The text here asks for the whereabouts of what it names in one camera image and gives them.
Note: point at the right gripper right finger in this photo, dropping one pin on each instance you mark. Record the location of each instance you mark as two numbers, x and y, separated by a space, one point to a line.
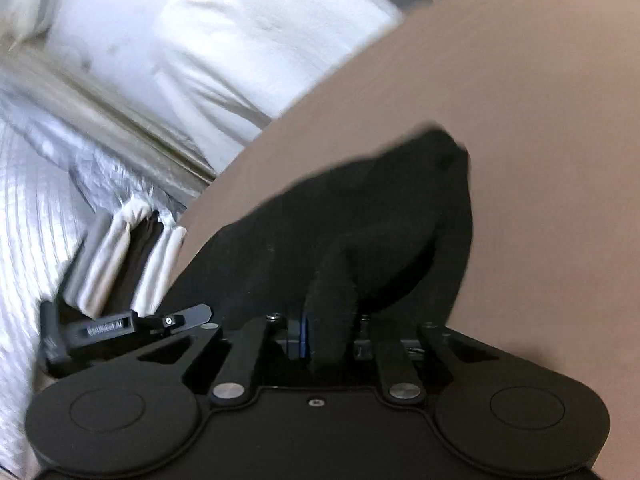
378 343

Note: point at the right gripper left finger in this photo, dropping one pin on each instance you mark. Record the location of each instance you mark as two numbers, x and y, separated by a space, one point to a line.
265 346

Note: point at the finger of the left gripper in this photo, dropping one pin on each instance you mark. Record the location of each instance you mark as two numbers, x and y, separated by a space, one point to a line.
174 323

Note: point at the black sweater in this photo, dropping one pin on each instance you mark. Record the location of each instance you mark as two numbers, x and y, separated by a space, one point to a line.
387 236

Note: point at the stack of folded clothes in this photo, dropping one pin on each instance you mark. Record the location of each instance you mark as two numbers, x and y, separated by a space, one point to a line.
124 262

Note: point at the silver insulation curtain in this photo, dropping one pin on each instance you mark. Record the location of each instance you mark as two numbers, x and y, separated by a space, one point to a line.
53 177

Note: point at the white hanging blanket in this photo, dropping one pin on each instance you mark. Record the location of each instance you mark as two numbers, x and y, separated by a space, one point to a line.
218 71

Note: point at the beige curtain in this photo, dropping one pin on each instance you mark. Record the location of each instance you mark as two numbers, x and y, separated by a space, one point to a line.
101 112

